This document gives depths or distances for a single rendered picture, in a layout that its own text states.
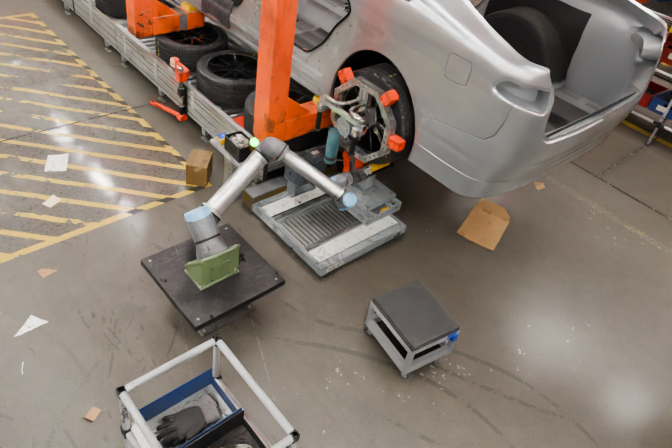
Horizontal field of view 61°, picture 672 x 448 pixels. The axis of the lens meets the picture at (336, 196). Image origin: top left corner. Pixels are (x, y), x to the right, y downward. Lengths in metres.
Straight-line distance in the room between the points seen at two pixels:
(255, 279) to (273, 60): 1.37
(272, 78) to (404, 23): 0.91
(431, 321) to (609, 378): 1.25
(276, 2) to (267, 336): 1.97
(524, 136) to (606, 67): 1.65
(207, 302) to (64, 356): 0.81
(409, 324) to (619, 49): 2.64
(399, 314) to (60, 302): 1.98
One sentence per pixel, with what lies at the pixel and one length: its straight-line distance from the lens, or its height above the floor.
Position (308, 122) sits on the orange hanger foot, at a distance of 4.21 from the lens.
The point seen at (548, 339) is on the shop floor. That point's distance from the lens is 4.05.
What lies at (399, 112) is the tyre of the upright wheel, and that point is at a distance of 3.70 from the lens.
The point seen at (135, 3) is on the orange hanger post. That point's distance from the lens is 5.40.
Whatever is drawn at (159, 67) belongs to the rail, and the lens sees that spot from 5.43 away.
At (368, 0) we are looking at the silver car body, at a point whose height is 1.58.
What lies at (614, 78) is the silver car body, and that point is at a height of 1.14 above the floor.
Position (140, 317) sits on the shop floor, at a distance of 3.64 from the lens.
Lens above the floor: 2.79
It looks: 38 degrees down
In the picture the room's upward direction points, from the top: 11 degrees clockwise
